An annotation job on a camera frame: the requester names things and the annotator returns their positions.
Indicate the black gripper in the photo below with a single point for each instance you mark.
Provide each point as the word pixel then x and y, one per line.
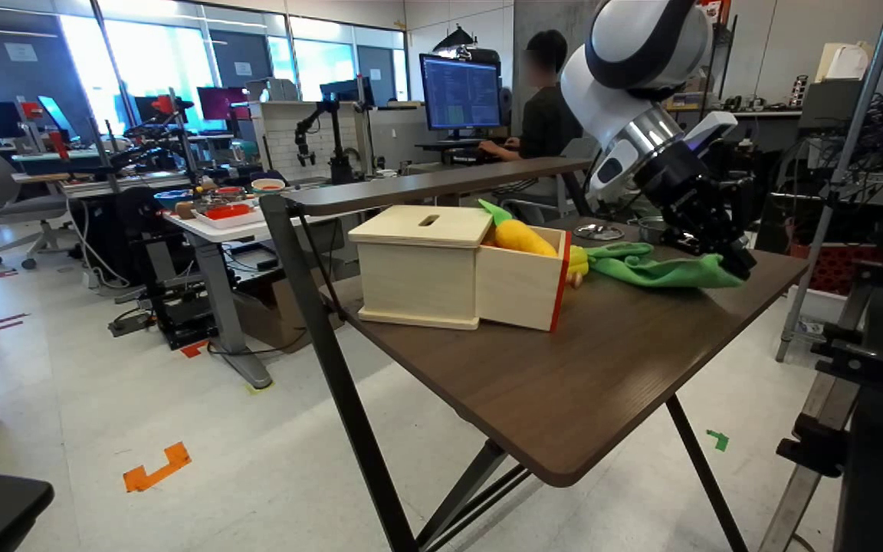
pixel 690 187

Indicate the green microfibre cloth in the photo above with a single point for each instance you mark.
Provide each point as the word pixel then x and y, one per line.
pixel 658 268

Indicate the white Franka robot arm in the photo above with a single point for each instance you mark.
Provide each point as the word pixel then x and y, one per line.
pixel 628 62

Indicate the red crate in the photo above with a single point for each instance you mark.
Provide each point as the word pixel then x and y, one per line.
pixel 836 268

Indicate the round steel pot lid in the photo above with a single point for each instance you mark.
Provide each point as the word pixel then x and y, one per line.
pixel 592 230

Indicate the grey metal tripod pole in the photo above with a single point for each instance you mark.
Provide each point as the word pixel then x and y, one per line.
pixel 849 143

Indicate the green floor tape marker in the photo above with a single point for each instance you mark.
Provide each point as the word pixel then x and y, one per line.
pixel 719 438

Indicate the metal shelf rack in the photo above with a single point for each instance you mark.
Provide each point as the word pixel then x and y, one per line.
pixel 729 51

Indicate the person in dark shirt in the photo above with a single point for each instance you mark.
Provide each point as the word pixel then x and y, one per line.
pixel 543 118

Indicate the white box on shelf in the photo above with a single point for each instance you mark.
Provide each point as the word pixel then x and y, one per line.
pixel 842 62

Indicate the computer monitor with blue screen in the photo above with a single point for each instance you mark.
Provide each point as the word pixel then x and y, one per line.
pixel 461 93

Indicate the cream wooden box with slot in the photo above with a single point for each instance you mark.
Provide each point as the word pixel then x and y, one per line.
pixel 416 277

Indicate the brown cardboard box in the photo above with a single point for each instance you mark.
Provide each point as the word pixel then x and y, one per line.
pixel 272 312

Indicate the red tray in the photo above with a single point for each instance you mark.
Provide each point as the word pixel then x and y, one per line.
pixel 229 214

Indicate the white desk with grey legs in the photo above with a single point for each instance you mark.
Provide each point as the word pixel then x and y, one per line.
pixel 220 309

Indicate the orange floor tape marker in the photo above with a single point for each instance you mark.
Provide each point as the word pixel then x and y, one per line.
pixel 141 479

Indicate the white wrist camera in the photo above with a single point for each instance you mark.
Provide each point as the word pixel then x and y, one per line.
pixel 710 126

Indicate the black metal table frame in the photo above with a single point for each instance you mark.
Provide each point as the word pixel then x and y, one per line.
pixel 334 370

